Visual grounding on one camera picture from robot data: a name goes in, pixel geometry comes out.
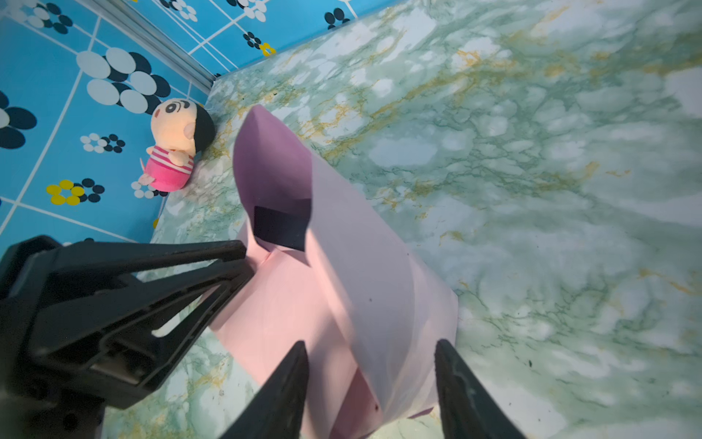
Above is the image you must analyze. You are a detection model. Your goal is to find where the purple wrapping paper sheet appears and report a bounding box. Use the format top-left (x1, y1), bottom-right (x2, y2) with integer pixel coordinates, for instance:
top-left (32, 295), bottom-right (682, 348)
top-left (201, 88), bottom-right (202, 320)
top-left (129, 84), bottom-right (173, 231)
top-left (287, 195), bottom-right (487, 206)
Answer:
top-left (211, 105), bottom-right (458, 438)

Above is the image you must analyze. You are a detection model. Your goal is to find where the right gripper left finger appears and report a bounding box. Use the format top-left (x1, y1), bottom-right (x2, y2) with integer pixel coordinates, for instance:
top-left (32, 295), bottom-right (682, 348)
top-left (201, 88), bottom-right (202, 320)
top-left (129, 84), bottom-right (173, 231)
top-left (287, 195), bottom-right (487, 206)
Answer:
top-left (221, 340), bottom-right (310, 439)

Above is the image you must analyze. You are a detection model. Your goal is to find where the dark blue gift box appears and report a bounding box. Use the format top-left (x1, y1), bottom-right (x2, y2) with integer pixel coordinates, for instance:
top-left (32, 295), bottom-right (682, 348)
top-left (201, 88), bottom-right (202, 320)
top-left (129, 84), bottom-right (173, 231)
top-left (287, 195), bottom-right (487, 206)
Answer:
top-left (253, 199), bottom-right (311, 252)

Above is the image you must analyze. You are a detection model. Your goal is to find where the pink plush doll toy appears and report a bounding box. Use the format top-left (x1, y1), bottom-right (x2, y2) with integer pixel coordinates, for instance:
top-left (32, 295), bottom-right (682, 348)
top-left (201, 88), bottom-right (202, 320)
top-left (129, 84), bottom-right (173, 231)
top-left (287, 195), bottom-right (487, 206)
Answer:
top-left (138, 98), bottom-right (217, 193)

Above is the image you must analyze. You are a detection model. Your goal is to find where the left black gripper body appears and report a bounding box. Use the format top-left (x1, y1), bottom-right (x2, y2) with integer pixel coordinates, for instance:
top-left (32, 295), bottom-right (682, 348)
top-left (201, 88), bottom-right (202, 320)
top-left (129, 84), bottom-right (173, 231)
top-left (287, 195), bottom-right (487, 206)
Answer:
top-left (1, 235), bottom-right (253, 438)

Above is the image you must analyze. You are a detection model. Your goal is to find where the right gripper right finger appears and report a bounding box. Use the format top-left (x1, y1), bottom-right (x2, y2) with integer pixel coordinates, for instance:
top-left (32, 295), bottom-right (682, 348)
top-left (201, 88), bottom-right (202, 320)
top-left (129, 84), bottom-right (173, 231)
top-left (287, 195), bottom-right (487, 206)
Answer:
top-left (434, 339), bottom-right (525, 439)

